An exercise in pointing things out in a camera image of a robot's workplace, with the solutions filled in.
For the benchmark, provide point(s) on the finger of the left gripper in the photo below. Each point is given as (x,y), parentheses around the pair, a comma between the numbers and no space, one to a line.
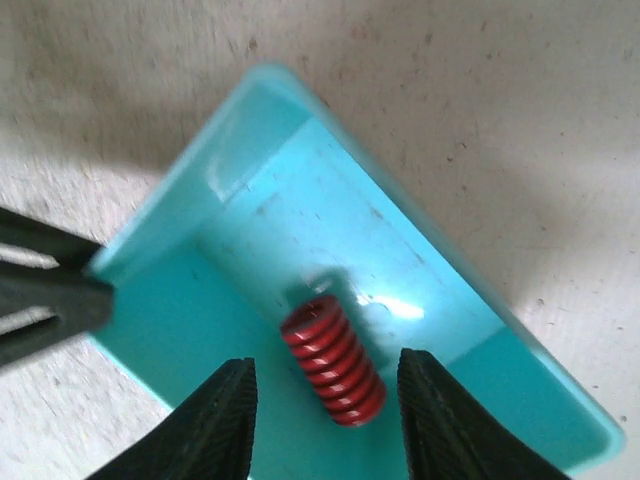
(42,309)
(65,247)

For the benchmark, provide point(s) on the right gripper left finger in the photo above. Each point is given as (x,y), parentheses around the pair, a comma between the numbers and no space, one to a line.
(209,436)

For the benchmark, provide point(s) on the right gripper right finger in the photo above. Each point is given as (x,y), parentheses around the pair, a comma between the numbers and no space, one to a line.
(448,434)

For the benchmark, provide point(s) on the red spring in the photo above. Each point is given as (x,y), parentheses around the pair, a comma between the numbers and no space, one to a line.
(341,372)

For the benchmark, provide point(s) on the teal plastic tray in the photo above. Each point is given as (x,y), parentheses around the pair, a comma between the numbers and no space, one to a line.
(272,204)

